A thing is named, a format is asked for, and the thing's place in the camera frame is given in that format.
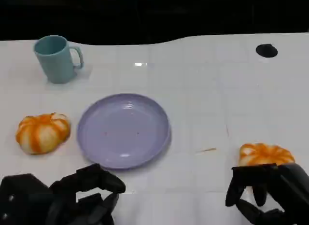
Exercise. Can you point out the pale green mug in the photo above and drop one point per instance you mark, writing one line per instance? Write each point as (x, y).
(56, 65)

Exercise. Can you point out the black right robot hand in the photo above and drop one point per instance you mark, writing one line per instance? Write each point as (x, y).
(293, 186)

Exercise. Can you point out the lilac plate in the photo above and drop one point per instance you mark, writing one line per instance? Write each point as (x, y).
(124, 132)

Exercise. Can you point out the orange white toy bread roll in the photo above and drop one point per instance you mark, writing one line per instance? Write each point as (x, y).
(265, 155)
(42, 133)

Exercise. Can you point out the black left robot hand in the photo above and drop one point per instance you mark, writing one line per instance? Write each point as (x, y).
(26, 201)

